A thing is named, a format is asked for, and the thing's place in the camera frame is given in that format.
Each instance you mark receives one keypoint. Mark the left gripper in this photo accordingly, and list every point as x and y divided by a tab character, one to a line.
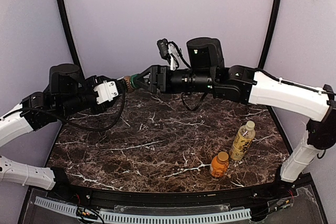
122	86

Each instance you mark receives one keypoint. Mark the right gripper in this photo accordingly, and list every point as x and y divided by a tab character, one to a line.
161	78

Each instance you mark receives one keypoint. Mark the brown drink bottle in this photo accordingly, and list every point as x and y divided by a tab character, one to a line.
127	81

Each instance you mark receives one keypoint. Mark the green bottle cap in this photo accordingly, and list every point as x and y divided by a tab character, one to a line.
132	82

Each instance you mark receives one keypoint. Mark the gold bottle cap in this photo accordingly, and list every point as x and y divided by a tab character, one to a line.
222	157

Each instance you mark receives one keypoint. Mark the orange juice bottle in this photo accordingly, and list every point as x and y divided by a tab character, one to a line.
218	169

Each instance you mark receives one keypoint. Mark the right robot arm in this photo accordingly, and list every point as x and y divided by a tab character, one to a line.
208	74

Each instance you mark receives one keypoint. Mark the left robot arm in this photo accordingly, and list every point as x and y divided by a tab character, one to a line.
67	93

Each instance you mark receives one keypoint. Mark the white tea bottle cap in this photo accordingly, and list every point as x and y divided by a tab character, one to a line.
250	125

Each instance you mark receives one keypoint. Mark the yellow tea bottle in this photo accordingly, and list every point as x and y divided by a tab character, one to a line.
241	143

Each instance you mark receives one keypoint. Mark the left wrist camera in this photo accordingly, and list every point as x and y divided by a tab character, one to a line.
106	91

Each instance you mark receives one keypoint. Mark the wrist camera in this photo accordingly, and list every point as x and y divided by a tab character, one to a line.
106	91
169	52

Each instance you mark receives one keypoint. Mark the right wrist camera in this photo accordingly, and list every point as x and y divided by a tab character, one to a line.
169	52

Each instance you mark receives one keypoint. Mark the left black frame post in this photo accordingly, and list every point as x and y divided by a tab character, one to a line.
68	34

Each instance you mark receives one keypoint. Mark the black frame post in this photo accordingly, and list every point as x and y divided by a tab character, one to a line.
68	34
269	33

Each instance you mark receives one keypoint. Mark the black front rail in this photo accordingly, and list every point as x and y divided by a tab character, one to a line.
253	196

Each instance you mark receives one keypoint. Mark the white slotted cable duct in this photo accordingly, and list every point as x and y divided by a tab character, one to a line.
132	214

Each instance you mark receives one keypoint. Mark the right black frame post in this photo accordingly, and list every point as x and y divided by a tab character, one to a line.
269	33

